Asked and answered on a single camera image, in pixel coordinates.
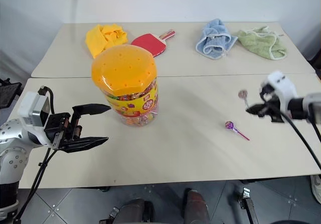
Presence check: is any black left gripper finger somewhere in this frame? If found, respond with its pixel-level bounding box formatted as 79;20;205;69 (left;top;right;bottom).
71;103;112;125
61;136;109;154

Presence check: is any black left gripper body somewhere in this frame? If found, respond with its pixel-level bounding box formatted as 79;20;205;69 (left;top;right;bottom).
44;112;84;150

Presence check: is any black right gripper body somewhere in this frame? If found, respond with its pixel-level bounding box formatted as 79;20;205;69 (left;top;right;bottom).
259;85;285;124

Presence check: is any brown lollipop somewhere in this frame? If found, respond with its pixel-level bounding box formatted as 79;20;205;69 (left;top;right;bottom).
238;89;250;109

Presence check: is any clear lollipop jar yellow label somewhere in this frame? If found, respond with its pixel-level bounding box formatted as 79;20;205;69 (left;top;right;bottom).
103;77;159;127

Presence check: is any orange plastic jar lid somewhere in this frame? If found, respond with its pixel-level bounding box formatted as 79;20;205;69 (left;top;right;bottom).
91;44;157;98

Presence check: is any purple wrapped lollipop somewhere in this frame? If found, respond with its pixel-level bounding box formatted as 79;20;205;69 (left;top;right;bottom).
224;121;250;141

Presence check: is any black folding stand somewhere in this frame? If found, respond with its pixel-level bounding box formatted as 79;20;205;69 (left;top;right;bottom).
0;77;23;109

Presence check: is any green towel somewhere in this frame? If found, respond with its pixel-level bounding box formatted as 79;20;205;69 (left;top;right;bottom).
233;26;288;60

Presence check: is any yellow cloth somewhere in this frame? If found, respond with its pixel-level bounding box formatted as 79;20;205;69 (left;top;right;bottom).
85;23;129;59

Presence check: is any blue towel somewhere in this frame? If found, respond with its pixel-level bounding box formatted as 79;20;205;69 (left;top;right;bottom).
195;18;238;60

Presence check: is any dark grey rounded shape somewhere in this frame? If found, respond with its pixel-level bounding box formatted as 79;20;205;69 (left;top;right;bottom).
99;198;154;224

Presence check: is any red table tennis paddle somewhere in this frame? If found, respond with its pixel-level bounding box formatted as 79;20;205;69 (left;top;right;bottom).
130;29;177;58

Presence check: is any black metal table leg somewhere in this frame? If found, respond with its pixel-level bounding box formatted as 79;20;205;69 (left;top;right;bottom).
237;187;259;224

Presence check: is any white shoe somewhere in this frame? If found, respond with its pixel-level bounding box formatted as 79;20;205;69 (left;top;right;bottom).
310;174;321;207

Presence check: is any brown rounded shape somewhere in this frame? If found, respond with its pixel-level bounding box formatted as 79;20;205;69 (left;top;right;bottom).
183;188;211;224

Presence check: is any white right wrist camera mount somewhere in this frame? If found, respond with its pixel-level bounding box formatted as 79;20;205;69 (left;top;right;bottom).
262;70;298;114

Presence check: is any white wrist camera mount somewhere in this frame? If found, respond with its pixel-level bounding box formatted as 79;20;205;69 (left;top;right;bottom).
262;70;298;114
17;90;52;128

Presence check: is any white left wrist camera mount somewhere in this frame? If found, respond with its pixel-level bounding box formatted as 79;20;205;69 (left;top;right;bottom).
17;90;52;128

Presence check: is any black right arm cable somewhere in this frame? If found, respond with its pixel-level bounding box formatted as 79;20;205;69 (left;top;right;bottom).
275;108;321;171

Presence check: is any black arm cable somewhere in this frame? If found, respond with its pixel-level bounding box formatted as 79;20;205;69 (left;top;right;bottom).
275;108;321;171
14;85;60;222

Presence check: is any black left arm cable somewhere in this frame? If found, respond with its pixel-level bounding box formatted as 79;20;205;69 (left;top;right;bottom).
14;85;60;222

